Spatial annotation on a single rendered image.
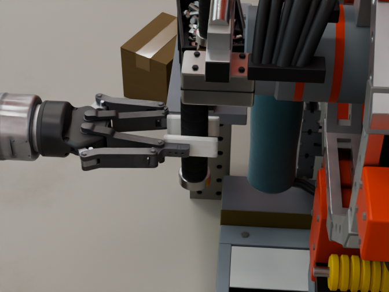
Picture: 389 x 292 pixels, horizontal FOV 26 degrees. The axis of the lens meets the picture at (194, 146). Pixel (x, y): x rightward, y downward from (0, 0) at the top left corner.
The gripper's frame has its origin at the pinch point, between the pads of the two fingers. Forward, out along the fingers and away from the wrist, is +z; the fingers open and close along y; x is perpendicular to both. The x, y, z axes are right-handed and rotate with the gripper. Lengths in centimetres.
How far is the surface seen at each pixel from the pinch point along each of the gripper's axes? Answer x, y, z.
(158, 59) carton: -65, -106, -18
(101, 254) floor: -83, -50, -26
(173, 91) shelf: -38, -58, -8
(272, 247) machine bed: -75, -48, 15
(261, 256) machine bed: -75, -45, 12
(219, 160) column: -69, -70, 1
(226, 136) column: -61, -70, 3
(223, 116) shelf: -39, -51, 3
